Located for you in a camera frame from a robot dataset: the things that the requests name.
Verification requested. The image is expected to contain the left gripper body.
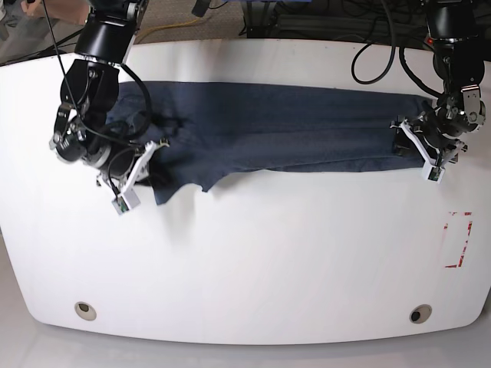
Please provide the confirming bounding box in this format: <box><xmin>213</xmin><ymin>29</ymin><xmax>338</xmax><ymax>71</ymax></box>
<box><xmin>412</xmin><ymin>86</ymin><xmax>483</xmax><ymax>157</ymax></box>

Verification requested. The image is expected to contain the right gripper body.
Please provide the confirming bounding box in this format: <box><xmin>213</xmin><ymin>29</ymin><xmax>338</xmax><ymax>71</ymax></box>
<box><xmin>50</xmin><ymin>103</ymin><xmax>144</xmax><ymax>179</ymax></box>

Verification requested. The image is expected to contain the dark blue T-shirt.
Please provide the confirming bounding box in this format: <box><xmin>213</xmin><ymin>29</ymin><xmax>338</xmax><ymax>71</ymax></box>
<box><xmin>143</xmin><ymin>81</ymin><xmax>428</xmax><ymax>205</ymax></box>

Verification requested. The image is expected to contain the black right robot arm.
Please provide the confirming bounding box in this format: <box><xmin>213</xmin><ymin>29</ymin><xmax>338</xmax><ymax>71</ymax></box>
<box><xmin>50</xmin><ymin>1</ymin><xmax>164</xmax><ymax>195</ymax></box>

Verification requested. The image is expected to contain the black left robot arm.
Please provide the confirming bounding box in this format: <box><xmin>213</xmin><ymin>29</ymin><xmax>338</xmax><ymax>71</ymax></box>
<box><xmin>392</xmin><ymin>1</ymin><xmax>486</xmax><ymax>159</ymax></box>

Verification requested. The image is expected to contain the power strip with red light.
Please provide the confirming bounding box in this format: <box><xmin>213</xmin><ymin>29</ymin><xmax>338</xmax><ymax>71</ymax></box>
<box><xmin>423</xmin><ymin>31</ymin><xmax>435</xmax><ymax>51</ymax></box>

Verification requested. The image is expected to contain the red tape rectangle marking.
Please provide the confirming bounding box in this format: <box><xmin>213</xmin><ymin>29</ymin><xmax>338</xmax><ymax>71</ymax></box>
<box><xmin>441</xmin><ymin>212</ymin><xmax>473</xmax><ymax>269</ymax></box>

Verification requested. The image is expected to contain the cardboard box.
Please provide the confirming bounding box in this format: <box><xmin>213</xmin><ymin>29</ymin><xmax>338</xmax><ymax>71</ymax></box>
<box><xmin>21</xmin><ymin>0</ymin><xmax>90</xmax><ymax>25</ymax></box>

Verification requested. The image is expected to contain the left table grommet hole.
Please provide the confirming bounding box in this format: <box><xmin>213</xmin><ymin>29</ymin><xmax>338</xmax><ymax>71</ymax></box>
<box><xmin>74</xmin><ymin>302</ymin><xmax>97</xmax><ymax>321</ymax></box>

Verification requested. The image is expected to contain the table grommet hole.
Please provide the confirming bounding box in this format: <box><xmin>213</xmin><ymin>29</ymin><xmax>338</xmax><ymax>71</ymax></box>
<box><xmin>74</xmin><ymin>302</ymin><xmax>97</xmax><ymax>321</ymax></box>
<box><xmin>409</xmin><ymin>304</ymin><xmax>433</xmax><ymax>324</ymax></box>

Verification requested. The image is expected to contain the right table grommet hole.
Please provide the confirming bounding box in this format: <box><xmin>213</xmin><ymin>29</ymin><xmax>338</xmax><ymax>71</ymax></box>
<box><xmin>409</xmin><ymin>304</ymin><xmax>433</xmax><ymax>324</ymax></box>

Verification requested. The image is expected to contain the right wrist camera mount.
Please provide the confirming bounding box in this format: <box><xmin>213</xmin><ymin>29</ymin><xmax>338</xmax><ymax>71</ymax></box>
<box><xmin>97</xmin><ymin>138</ymin><xmax>170</xmax><ymax>215</ymax></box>

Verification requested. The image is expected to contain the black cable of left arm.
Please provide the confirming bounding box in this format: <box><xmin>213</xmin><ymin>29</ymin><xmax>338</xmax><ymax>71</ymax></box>
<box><xmin>351</xmin><ymin>0</ymin><xmax>442</xmax><ymax>100</ymax></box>

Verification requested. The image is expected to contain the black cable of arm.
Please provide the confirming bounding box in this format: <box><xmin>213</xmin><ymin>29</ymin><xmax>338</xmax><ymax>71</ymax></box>
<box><xmin>351</xmin><ymin>0</ymin><xmax>442</xmax><ymax>100</ymax></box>
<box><xmin>103</xmin><ymin>63</ymin><xmax>153</xmax><ymax>143</ymax></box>

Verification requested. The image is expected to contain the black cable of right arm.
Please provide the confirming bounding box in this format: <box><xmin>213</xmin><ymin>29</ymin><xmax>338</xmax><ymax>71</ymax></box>
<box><xmin>103</xmin><ymin>63</ymin><xmax>153</xmax><ymax>143</ymax></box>

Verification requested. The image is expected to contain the yellow cable on floor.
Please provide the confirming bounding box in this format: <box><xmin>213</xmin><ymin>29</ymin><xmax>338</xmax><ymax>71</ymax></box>
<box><xmin>133</xmin><ymin>15</ymin><xmax>204</xmax><ymax>39</ymax></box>

